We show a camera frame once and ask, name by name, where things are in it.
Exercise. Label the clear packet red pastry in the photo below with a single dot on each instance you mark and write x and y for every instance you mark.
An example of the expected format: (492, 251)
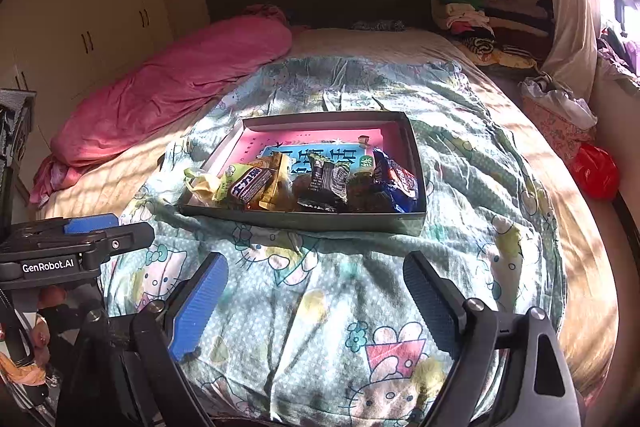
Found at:
(363, 196)

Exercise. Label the cream curtain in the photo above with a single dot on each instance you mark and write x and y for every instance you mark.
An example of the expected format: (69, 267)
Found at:
(573, 57)

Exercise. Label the left hand red nails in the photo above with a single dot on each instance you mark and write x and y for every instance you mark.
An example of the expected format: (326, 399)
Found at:
(34, 373)

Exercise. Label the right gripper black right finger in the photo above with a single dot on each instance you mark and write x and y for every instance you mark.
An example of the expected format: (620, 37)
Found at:
(440, 309)

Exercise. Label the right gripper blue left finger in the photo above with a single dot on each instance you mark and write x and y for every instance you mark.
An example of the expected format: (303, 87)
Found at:
(193, 303)

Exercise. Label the pink patterned box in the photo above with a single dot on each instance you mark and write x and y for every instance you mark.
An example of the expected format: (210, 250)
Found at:
(564, 137)

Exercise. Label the green cartoon print blanket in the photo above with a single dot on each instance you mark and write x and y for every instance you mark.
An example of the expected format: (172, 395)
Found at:
(319, 329)

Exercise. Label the pink duvet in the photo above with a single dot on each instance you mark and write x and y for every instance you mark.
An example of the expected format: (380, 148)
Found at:
(171, 84)

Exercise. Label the pile of clothes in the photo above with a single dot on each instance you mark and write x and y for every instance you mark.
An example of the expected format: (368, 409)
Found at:
(510, 33)

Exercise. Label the Snickers chocolate bar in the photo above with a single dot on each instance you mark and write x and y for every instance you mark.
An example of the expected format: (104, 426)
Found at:
(246, 182)

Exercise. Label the red plastic bag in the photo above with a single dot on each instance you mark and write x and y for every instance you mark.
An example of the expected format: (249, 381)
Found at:
(595, 172)

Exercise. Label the white plastic bag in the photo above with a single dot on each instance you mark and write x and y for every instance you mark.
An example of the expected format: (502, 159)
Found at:
(559, 100)

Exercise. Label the blue Oreo cookie packet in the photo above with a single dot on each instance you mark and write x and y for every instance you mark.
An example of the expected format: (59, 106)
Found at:
(394, 188)

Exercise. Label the green milk candy bag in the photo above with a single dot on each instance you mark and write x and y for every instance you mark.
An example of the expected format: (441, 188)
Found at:
(215, 191)

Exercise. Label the cream wardrobe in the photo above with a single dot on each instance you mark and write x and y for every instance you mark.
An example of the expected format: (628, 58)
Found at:
(66, 49)

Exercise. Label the black green snack packet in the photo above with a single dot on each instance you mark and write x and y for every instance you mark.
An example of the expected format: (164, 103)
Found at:
(327, 188)

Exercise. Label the white yellow snack packet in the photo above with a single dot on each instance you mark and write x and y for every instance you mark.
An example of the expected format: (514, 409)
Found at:
(278, 194)

